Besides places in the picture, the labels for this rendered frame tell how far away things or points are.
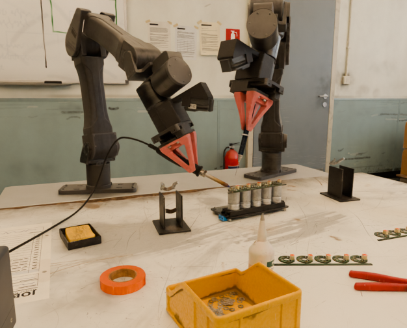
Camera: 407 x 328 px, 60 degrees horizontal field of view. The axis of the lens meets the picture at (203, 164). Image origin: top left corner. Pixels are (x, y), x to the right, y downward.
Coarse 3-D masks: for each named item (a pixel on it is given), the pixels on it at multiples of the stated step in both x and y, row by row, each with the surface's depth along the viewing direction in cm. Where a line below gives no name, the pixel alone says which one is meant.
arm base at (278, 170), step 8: (264, 152) 114; (272, 152) 113; (280, 152) 114; (264, 160) 114; (272, 160) 112; (280, 160) 114; (264, 168) 114; (272, 168) 113; (280, 168) 114; (288, 168) 122; (248, 176) 110; (256, 176) 108; (264, 176) 108; (272, 176) 111
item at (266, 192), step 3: (264, 186) 76; (261, 189) 76; (264, 189) 76; (267, 189) 76; (270, 189) 76; (261, 192) 76; (264, 192) 76; (267, 192) 76; (270, 192) 76; (261, 195) 76; (264, 195) 76; (267, 195) 76; (270, 195) 76; (261, 198) 76; (264, 198) 76; (267, 198) 76; (270, 198) 76; (261, 201) 76; (264, 201) 76; (267, 201) 76; (270, 201) 76; (267, 204) 76
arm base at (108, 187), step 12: (96, 168) 92; (108, 168) 94; (96, 180) 93; (108, 180) 95; (60, 192) 92; (72, 192) 92; (84, 192) 93; (96, 192) 93; (108, 192) 93; (120, 192) 94; (132, 192) 94
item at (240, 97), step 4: (272, 88) 72; (236, 92) 73; (240, 92) 72; (264, 92) 73; (268, 92) 73; (272, 92) 72; (276, 92) 72; (236, 96) 73; (240, 96) 72; (244, 96) 73; (272, 96) 72; (276, 96) 72; (236, 100) 73; (240, 100) 73; (244, 100) 73; (272, 100) 74; (276, 100) 74; (240, 104) 73; (256, 104) 76; (240, 108) 73; (256, 108) 76; (240, 112) 73; (240, 116) 73; (244, 116) 74; (244, 120) 74; (244, 124) 74
